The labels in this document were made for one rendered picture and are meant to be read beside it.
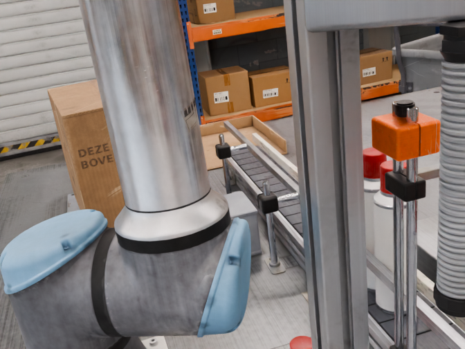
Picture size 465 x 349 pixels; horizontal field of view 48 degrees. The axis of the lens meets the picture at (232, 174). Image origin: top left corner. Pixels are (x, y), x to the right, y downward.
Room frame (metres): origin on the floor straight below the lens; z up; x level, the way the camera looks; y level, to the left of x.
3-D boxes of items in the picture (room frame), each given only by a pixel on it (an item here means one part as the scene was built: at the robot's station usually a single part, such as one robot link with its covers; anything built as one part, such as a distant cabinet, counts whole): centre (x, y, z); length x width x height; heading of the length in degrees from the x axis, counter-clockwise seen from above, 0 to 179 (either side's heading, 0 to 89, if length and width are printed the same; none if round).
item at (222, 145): (1.11, -0.01, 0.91); 0.07 x 0.03 x 0.16; 103
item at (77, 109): (1.12, 0.23, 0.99); 0.30 x 0.24 x 0.27; 20
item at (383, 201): (0.59, -0.20, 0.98); 0.05 x 0.05 x 0.20
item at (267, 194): (0.81, -0.07, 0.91); 0.07 x 0.03 x 0.16; 103
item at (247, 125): (1.48, 0.00, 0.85); 0.30 x 0.26 x 0.04; 13
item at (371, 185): (0.65, -0.19, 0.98); 0.05 x 0.05 x 0.20
